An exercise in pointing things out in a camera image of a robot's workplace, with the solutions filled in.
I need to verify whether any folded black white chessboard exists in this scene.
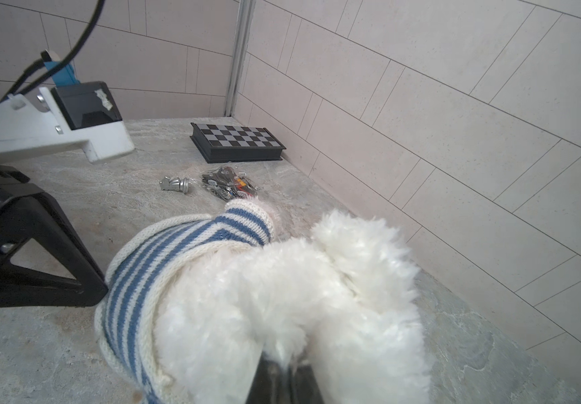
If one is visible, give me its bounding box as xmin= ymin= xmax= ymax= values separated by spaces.
xmin=190 ymin=122 xmax=286 ymax=163

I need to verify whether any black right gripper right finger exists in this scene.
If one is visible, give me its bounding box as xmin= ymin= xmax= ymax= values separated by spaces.
xmin=290 ymin=363 xmax=324 ymax=404

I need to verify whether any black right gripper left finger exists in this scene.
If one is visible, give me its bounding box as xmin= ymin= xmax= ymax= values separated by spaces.
xmin=246 ymin=353 xmax=285 ymax=404

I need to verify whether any aluminium corner post left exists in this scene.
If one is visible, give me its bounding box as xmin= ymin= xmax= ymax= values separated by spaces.
xmin=224 ymin=0 xmax=256 ymax=117

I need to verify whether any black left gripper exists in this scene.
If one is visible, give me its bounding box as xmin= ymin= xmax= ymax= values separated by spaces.
xmin=0 ymin=165 xmax=108 ymax=308

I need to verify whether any small silver chess piece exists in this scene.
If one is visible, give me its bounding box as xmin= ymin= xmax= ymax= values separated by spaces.
xmin=159 ymin=176 xmax=194 ymax=195

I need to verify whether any white teddy bear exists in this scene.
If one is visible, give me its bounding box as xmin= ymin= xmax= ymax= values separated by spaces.
xmin=153 ymin=210 xmax=431 ymax=403

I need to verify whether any clear bag of toy bricks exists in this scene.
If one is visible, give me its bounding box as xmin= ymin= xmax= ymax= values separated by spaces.
xmin=201 ymin=166 xmax=258 ymax=202

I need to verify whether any blue white striped shirt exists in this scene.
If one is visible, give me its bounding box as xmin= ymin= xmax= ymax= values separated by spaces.
xmin=94 ymin=198 xmax=277 ymax=403

